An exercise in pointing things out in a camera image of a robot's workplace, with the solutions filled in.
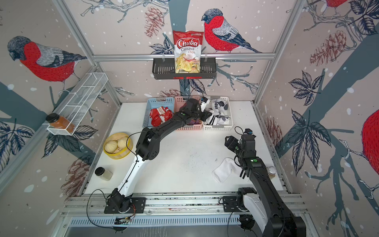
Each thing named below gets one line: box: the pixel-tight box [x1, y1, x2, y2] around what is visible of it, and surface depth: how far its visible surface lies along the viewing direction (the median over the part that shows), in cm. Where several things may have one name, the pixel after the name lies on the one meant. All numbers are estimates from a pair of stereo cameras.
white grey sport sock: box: [211, 98, 231, 121], surface depth 113 cm
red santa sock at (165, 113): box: [156, 106, 173, 124], surface depth 109 cm
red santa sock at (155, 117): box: [149, 108, 162, 127], surface depth 109 cm
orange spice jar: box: [45, 112, 76, 134], surface depth 63 cm
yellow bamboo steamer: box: [103, 132, 134, 160], surface depth 92 cm
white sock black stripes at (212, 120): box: [203, 113, 218, 126], surface depth 99 cm
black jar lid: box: [94, 166, 106, 177], surface depth 77 cm
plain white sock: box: [211, 157, 235, 184], surface depth 87 cm
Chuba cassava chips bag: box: [172, 30, 204, 74], surface depth 87 cm
